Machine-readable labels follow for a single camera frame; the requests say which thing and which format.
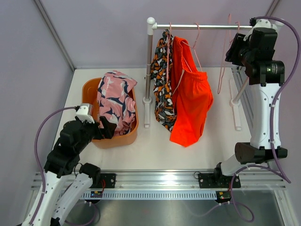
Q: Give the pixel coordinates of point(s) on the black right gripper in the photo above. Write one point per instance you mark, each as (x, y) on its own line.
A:
(237, 44)

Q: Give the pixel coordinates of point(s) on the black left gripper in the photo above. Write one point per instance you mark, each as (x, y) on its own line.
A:
(108, 128)

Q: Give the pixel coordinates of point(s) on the pink wire hanger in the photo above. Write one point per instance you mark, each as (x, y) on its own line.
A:
(227, 43)

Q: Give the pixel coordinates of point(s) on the pink navy patterned shorts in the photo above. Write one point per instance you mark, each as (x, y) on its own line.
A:
(114, 101)

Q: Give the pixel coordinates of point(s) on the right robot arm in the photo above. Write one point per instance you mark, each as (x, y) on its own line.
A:
(266, 76)

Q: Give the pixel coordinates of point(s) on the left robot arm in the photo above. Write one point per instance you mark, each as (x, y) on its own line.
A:
(51, 206)

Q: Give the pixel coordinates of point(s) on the pink hanger under patterned shorts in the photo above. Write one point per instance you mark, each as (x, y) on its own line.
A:
(168, 52)

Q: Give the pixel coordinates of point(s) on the black orange patterned shorts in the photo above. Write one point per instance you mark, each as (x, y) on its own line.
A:
(164, 109)

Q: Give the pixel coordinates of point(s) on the orange plastic basket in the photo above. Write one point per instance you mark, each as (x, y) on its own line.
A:
(89, 95)

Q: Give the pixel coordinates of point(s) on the silver clothes rack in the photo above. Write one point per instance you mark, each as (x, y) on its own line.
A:
(235, 93)

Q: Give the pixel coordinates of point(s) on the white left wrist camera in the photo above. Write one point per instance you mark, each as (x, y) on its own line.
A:
(84, 113)

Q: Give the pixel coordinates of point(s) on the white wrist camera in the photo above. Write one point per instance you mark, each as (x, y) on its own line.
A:
(84, 113)
(259, 23)

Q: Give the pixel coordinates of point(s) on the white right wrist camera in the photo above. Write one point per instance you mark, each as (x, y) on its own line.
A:
(259, 23)

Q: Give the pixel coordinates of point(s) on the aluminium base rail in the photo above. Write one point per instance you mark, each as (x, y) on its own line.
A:
(175, 185)

